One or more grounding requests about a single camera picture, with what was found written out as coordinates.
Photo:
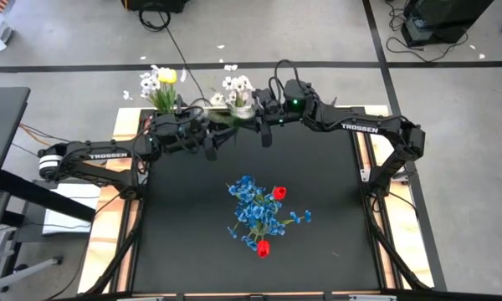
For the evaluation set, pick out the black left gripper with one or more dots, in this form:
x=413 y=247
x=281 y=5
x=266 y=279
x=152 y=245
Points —
x=180 y=134

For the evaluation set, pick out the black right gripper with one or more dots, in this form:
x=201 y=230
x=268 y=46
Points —
x=293 y=118

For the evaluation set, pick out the white artificial flower bunch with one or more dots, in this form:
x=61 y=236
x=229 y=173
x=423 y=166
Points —
x=238 y=83
x=147 y=83

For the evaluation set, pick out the red artificial tulip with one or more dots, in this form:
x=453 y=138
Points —
x=279 y=192
x=263 y=248

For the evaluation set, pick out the blue artificial flower bunch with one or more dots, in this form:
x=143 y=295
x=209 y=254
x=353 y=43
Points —
x=255 y=209

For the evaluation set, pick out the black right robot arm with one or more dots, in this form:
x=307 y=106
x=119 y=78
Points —
x=401 y=134

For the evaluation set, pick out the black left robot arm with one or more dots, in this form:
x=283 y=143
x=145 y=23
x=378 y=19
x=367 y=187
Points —
x=79 y=150

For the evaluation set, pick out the small black stick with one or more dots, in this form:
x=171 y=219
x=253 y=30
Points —
x=333 y=103

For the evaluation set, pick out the wooden table board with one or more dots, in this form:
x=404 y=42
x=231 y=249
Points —
x=104 y=234

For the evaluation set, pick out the black equipment box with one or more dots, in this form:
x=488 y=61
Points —
x=159 y=5

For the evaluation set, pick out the white flat box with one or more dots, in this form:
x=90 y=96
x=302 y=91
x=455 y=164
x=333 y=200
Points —
x=71 y=217

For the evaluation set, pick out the small black floor box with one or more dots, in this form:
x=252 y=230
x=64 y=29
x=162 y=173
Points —
x=414 y=33

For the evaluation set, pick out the black desk foot beam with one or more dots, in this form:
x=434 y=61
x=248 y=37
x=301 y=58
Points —
x=46 y=196

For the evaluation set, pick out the black computer tower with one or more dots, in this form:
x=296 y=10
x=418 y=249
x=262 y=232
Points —
x=452 y=16

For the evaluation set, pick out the black desk top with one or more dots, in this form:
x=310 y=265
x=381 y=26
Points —
x=2 y=134

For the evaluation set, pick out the grey stand legs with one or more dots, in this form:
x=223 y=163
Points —
x=29 y=273

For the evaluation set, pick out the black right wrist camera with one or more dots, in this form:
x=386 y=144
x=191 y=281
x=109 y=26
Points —
x=297 y=92

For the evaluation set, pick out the grey arm base bracket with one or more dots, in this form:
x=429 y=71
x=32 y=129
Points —
x=365 y=175

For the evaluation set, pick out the grey metal edge bracket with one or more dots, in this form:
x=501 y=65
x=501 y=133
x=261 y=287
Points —
x=372 y=298
x=140 y=299

